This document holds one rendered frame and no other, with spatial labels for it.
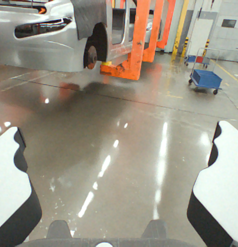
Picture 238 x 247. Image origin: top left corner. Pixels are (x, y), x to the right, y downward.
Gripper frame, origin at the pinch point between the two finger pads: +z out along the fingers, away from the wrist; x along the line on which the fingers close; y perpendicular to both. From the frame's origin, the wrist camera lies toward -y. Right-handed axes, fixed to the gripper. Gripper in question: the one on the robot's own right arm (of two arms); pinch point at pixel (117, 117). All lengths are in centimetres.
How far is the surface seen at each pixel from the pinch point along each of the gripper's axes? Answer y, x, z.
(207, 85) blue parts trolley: 131, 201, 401
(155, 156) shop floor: 130, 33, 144
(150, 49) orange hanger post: 52, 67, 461
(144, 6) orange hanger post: -27, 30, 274
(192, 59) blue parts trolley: 135, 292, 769
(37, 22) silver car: -12, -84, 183
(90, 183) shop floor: 120, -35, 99
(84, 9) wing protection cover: -22, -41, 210
